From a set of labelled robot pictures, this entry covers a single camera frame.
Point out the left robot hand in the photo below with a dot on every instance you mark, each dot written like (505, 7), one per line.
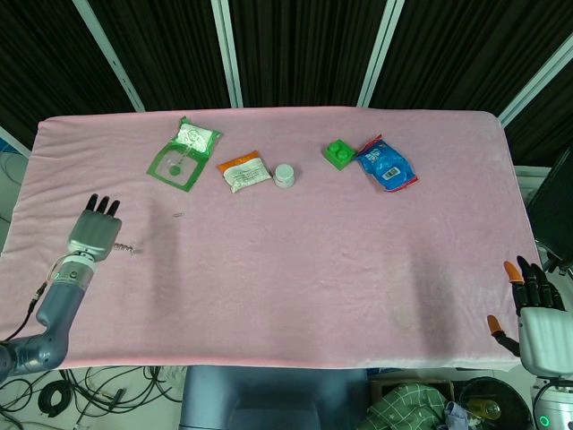
(94, 230)

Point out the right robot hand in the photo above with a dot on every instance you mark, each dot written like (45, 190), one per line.
(546, 338)

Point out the silver magnetic ball chain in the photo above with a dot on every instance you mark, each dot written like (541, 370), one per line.
(125, 246)

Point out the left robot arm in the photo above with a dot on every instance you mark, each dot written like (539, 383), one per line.
(58, 309)

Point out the black waste bin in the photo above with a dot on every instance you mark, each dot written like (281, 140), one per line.
(510, 394)

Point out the yellow bottle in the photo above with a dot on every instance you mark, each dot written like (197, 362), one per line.
(483, 408)

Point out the blue-grey crumpled cloth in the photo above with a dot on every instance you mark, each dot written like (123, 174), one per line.
(455, 414)

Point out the black monitor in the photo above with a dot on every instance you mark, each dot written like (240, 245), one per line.
(555, 210)

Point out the green plastic packet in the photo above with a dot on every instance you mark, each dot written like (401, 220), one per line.
(190, 136)

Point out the green checked cloth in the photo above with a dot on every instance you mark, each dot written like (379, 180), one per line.
(403, 407)

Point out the orange white powder packet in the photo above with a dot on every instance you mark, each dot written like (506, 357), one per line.
(244, 174)

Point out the small white jar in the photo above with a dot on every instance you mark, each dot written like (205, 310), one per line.
(284, 174)

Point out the pink table cloth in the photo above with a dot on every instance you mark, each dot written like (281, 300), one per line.
(313, 291)

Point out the blue snack bag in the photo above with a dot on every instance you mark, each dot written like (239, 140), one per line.
(387, 168)

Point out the blue-grey robot torso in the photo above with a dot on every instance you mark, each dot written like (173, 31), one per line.
(268, 403)

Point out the green toy brick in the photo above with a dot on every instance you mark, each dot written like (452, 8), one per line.
(338, 154)

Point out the black pleated curtain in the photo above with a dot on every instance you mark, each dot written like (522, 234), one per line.
(304, 45)

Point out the white frame post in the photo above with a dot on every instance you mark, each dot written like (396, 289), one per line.
(112, 58)
(379, 54)
(227, 54)
(537, 83)
(13, 141)

